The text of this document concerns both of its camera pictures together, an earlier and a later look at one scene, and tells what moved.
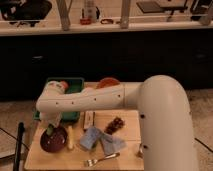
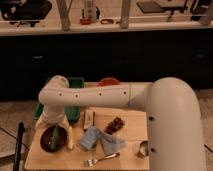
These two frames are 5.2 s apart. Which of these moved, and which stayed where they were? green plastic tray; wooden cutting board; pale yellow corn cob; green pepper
Moved: green pepper
Stayed: pale yellow corn cob; wooden cutting board; green plastic tray
